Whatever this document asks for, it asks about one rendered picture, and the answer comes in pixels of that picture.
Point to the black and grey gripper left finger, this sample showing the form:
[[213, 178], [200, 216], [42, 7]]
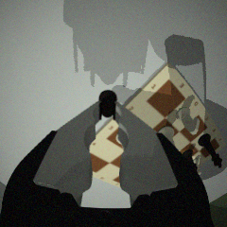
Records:
[[59, 163]]

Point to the brown and cream chessboard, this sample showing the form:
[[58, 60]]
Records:
[[157, 103]]

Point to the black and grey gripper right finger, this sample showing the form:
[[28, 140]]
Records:
[[152, 165]]

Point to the white pawn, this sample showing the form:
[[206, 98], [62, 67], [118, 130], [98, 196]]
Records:
[[198, 169]]

